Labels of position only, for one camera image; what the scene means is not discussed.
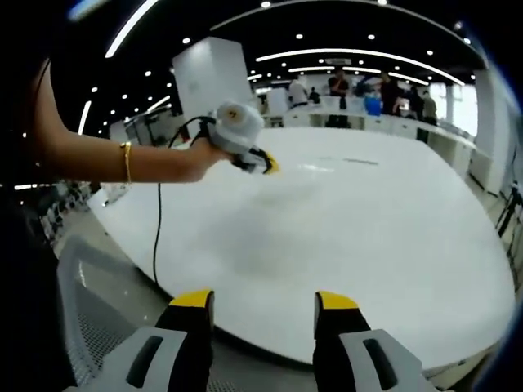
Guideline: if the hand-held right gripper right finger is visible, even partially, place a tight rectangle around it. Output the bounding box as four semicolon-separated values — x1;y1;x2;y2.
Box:
311;290;441;392

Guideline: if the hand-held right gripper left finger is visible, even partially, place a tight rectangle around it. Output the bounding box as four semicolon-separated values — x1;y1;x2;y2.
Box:
87;288;217;392

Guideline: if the person's left hand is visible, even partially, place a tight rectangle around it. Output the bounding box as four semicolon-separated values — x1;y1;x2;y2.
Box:
189;136;233;184

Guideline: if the grey mesh office chair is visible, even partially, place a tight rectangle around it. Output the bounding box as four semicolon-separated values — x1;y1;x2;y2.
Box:
55;234;183;390

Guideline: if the long white counter desk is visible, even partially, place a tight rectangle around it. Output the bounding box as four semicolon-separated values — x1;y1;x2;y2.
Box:
260;100;477;167

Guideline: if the blue plastic bin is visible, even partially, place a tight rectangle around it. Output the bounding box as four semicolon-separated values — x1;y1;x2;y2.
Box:
364;95;384;116

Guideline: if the curved ceiling light strip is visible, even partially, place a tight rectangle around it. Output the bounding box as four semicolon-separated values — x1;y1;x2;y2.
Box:
254;47;467;87

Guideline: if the straight ceiling light strip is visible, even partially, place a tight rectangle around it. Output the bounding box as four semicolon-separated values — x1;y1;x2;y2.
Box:
104;0;159;60

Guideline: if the person's dark clothing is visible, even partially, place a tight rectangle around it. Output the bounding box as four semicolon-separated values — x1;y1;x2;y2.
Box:
0;191;79;392

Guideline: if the grey table cable slot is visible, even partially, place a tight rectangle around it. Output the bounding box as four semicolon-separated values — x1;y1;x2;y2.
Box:
317;156;380;167

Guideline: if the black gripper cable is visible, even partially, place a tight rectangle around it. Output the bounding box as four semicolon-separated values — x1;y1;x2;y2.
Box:
152;115;217;287

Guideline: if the gold bracelet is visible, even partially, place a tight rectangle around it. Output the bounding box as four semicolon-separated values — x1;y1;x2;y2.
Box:
119;140;133;185

